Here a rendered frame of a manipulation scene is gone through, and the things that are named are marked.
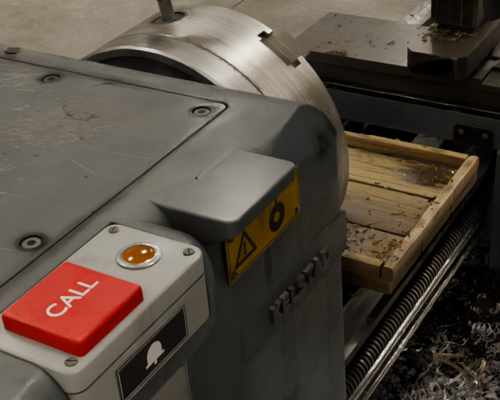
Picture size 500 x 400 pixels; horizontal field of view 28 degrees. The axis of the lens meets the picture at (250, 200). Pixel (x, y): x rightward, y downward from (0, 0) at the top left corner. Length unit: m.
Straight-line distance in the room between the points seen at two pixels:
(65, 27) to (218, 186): 3.88
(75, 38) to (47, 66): 3.50
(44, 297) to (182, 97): 0.29
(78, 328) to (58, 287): 0.04
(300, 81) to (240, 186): 0.33
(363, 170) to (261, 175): 0.74
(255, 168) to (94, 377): 0.22
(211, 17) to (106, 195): 0.38
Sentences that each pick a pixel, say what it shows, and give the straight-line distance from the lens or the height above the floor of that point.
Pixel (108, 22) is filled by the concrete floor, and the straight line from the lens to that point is 4.55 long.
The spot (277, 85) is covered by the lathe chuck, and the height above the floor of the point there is 1.19.
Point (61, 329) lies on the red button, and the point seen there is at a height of 1.27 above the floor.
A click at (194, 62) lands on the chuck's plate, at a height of 1.23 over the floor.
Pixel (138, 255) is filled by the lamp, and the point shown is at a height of 1.26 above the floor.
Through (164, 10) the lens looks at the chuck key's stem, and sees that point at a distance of 1.05.
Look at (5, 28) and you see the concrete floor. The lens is 4.66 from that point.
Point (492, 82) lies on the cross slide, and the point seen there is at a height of 0.96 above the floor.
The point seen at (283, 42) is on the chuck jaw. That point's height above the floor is 1.20.
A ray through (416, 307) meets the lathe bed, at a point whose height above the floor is 0.75.
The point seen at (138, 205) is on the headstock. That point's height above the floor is 1.25.
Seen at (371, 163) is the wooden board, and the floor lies 0.88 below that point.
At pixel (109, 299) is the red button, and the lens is 0.59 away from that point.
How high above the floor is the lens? 1.61
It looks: 32 degrees down
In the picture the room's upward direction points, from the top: 5 degrees counter-clockwise
